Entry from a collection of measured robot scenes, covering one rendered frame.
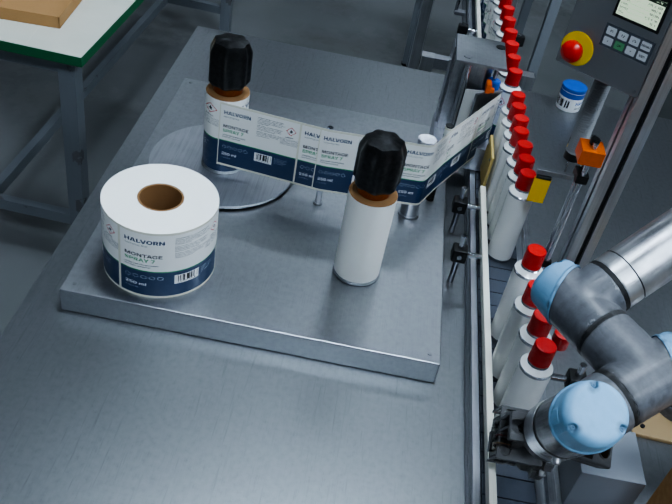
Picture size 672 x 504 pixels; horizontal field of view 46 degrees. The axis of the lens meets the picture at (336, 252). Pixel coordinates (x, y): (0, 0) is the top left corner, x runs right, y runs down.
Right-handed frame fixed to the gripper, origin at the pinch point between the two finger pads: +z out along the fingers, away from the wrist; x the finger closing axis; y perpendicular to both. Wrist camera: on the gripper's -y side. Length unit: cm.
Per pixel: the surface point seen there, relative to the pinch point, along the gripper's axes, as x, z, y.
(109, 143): -119, 176, 132
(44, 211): -66, 124, 128
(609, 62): -66, -7, -6
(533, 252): -32.7, 1.5, 1.0
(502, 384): -11.1, 6.5, 2.5
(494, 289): -33.9, 25.8, 1.4
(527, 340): -16.2, -3.2, 1.8
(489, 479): 4.8, -0.5, 4.5
